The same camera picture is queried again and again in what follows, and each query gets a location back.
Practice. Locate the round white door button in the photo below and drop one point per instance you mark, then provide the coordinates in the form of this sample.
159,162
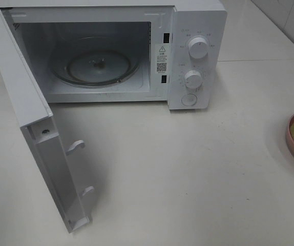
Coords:
189,100

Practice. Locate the white microwave knob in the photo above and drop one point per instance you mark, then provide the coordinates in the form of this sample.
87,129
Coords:
198,47
193,79

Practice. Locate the white microwave door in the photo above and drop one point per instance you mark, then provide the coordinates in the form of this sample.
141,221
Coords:
39,128

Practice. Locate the white warning label sticker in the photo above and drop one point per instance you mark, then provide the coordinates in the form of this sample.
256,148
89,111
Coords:
162,58

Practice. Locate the white microwave oven body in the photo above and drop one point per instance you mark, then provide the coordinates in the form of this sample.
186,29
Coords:
132,27

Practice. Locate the glass microwave turntable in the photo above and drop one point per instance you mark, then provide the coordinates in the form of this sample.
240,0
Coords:
94,68

